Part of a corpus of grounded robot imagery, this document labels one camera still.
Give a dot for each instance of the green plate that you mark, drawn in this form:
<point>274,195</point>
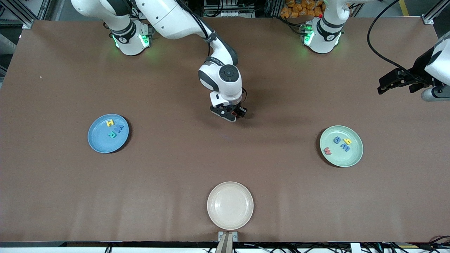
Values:
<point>351,158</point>

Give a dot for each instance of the blue lowercase letter a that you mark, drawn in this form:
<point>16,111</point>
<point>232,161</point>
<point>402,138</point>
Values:
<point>337,138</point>

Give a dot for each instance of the beige plate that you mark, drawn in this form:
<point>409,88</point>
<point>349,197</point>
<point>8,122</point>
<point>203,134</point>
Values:
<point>230,205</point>

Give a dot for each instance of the teal uppercase letter R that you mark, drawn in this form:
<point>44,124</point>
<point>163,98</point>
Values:
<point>113,135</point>

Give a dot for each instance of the bag of orange objects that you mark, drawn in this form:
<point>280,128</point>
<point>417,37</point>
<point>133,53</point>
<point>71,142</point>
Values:
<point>299,8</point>

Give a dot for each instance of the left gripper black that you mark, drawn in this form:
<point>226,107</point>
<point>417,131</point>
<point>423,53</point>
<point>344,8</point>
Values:
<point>419,71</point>

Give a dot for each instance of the aluminium frame post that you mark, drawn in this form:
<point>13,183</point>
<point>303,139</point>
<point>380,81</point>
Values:
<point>434,12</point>
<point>24,15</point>

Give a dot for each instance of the blue uppercase letter W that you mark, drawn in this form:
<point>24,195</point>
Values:
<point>119,129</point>

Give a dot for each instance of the blue plate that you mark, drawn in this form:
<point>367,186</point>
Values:
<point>98,142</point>

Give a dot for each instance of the white power strip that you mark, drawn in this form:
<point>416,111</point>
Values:
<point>228,13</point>

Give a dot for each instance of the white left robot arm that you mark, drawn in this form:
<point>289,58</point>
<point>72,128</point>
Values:
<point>321,42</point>

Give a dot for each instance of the brown table cover sheet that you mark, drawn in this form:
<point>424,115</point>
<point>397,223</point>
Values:
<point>140,196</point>

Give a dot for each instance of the blue lowercase letter m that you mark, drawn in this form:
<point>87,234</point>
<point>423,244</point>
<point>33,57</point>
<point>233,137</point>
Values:
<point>345,148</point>

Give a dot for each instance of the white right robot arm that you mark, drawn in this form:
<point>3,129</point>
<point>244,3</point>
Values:
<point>168,17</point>

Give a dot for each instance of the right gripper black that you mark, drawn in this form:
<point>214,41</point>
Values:
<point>238,106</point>

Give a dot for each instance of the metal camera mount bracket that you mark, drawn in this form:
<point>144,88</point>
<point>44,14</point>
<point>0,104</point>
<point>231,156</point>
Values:
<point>227,244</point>

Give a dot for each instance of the red lowercase letter w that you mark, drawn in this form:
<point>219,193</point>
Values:
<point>327,151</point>

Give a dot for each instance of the yellow uppercase letter H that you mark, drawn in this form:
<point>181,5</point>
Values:
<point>110,123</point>

